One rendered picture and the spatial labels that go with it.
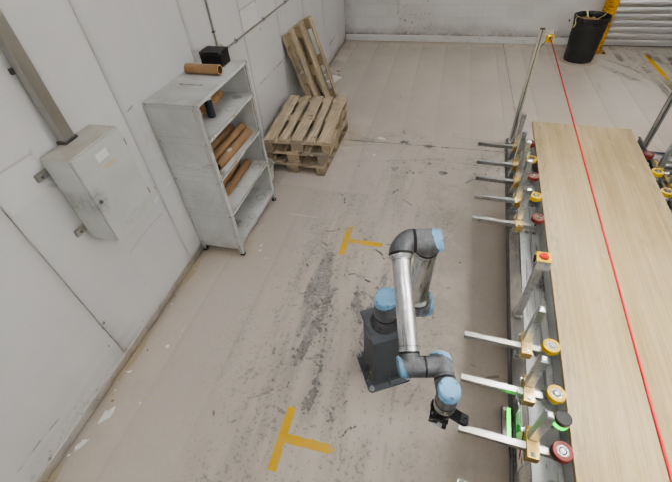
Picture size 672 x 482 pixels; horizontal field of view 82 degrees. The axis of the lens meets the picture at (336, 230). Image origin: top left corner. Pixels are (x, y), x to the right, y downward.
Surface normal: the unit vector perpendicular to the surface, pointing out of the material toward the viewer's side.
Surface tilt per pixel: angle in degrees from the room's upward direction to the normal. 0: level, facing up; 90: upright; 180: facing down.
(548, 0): 90
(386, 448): 0
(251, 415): 0
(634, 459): 0
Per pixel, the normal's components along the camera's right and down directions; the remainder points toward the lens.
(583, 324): -0.06, -0.73
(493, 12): -0.24, 0.68
